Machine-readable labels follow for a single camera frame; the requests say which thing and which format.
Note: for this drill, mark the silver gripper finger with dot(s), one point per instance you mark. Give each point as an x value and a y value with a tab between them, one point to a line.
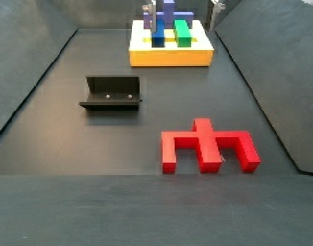
150	8
217	7

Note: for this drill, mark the red trident-shaped block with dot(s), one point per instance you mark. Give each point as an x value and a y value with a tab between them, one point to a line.
208	141

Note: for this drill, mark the yellow wooden base board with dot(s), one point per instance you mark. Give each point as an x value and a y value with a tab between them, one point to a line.
169	56

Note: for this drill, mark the purple trident-shaped block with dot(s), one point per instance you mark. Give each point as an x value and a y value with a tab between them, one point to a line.
169	14

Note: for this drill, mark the blue rectangular bar block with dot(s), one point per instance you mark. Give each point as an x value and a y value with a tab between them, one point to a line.
158	38

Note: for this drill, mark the green rectangular bar block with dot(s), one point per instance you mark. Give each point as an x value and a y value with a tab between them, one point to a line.
182	34

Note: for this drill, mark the black angled bracket stand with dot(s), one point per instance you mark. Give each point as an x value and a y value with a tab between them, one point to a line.
113	92

